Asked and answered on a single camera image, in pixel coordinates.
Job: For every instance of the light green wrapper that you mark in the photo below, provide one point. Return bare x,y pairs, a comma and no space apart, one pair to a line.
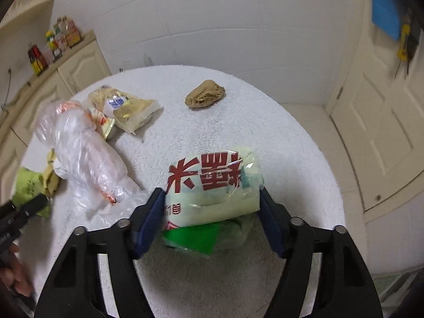
28,185

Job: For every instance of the green yellow seasoning bottle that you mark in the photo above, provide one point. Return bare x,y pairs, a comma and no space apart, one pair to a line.
51,39

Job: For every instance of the red label sauce bottle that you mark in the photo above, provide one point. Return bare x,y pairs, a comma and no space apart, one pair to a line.
60,48

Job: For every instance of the clear plastic container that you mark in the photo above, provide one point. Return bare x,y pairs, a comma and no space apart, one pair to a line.
47,55

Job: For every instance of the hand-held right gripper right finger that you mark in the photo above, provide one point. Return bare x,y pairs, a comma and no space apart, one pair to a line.
271,225

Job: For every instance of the pale green printed plastic bag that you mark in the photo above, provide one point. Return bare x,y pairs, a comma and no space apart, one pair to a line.
212,185

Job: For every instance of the yellow snack wrapper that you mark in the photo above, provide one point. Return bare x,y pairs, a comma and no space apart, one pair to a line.
104,122

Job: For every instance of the cream panel door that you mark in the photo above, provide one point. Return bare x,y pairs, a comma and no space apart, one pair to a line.
381,122

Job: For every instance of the metal door hinge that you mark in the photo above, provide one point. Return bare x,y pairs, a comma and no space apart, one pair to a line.
339,92

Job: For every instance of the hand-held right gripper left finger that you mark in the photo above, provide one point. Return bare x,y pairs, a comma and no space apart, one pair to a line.
149,225

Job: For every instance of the cream lattice door cabinet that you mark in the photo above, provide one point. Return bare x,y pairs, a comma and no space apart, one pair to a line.
29,0

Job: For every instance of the person's left hand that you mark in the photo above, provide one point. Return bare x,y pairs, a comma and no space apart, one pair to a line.
15,275

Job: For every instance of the clear plastic bag orange print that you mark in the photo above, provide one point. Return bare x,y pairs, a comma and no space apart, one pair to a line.
82,149

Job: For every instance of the blue apron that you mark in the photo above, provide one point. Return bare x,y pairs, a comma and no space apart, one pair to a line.
384,6

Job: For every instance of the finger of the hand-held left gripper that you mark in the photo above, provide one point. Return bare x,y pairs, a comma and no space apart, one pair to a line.
33,207

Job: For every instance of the cream lower kitchen cabinets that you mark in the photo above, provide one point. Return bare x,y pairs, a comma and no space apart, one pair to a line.
82,69

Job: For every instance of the white towel covered round table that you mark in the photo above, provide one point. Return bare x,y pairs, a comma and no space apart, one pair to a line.
265,122

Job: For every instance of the yellow packet with blue label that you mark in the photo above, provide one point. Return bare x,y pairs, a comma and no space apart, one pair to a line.
129,107

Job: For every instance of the brown dried food lump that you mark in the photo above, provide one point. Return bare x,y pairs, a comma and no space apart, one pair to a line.
205,94

